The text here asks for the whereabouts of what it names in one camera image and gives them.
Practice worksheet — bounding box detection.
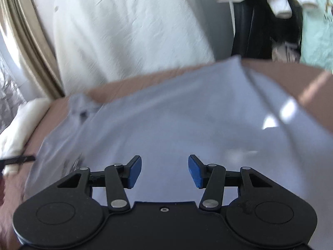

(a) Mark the black leather garment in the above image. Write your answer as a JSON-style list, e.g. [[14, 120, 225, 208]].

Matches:
[[230, 0, 303, 63]]

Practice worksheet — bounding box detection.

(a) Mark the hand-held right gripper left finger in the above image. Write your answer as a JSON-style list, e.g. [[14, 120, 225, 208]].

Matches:
[[56, 155, 142, 213]]

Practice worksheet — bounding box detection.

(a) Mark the grey waffle knit garment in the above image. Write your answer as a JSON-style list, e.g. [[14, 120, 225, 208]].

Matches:
[[25, 55, 333, 201]]

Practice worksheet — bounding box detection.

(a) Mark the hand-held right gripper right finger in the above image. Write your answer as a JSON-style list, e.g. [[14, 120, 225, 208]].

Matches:
[[188, 154, 273, 211]]

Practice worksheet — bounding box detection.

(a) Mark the silver foil sheet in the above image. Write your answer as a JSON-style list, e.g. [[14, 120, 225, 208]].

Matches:
[[0, 52, 26, 133]]

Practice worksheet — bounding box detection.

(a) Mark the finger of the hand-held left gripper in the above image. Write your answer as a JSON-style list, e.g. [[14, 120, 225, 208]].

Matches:
[[0, 155, 36, 166]]

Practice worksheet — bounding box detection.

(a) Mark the beige satin curtain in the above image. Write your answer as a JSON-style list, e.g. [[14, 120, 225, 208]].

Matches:
[[0, 0, 65, 99]]

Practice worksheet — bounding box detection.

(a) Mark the cream cloth cover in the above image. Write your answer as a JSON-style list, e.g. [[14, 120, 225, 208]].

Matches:
[[27, 0, 216, 95]]

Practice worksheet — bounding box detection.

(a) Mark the mint green bag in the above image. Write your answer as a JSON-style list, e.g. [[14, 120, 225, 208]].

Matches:
[[300, 0, 333, 71]]

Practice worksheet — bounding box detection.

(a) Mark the cream fleece cloth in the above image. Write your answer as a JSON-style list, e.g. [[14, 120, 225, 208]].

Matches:
[[0, 97, 51, 176]]

